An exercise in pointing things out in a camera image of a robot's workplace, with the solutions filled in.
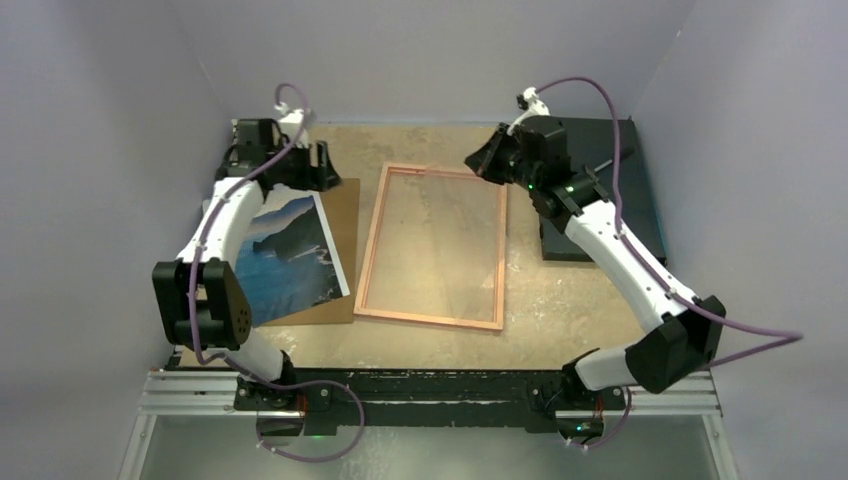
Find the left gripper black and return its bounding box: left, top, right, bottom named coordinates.
left=268, top=138, right=341, bottom=192

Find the aluminium rail frame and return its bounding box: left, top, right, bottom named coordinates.
left=119, top=119, right=740, bottom=480

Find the seascape photo print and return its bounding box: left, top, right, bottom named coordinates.
left=231, top=188, right=351, bottom=328

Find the brown cardboard backing board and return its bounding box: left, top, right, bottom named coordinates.
left=261, top=177, right=362, bottom=328

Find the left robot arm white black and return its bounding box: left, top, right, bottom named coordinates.
left=152, top=114, right=341, bottom=409

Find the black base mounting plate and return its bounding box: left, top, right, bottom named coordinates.
left=233, top=367, right=626, bottom=435

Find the clear acrylic glass sheet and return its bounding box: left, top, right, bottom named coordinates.
left=364, top=168, right=501, bottom=323

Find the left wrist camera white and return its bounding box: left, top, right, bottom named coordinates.
left=275, top=102, right=315, bottom=148

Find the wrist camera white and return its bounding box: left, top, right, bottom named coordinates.
left=275, top=102, right=315, bottom=148
left=516, top=87, right=550, bottom=123

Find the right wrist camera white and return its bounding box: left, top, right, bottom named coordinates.
left=516, top=87, right=550, bottom=123

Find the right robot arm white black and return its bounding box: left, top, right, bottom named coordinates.
left=464, top=115, right=726, bottom=407

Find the small hammer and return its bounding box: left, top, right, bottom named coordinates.
left=594, top=147, right=635, bottom=173

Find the pink wooden picture frame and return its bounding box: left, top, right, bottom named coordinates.
left=352, top=162, right=509, bottom=333

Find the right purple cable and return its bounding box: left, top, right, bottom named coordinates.
left=523, top=76, right=804, bottom=452

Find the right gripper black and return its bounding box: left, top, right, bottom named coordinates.
left=465, top=124, right=541, bottom=193

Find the black flat board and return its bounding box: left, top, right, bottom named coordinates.
left=539, top=117, right=668, bottom=264

